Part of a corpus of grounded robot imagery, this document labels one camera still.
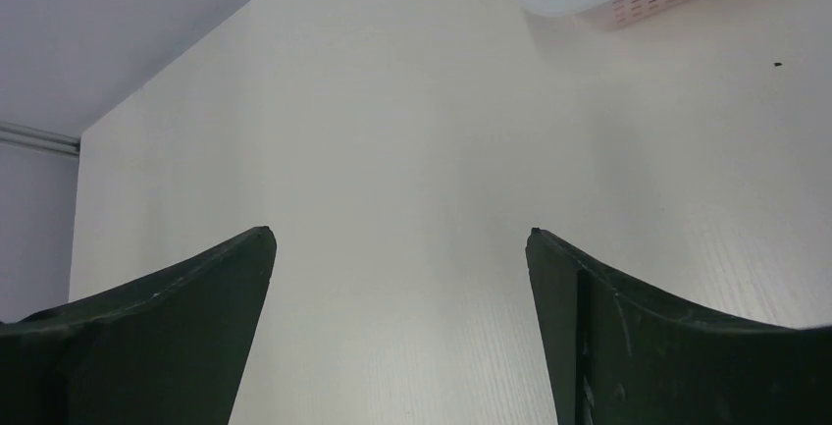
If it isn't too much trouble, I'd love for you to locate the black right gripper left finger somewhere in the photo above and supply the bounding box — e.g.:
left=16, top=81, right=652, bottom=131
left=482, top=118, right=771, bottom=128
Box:
left=1, top=227, right=277, bottom=424

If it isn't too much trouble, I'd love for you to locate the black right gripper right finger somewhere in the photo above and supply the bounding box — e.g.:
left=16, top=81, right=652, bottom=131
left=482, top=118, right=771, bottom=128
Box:
left=525, top=228, right=831, bottom=424

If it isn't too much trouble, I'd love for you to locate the aluminium frame rail left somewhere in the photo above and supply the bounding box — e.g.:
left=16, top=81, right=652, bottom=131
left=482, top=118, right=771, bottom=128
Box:
left=1, top=121, right=80, bottom=158

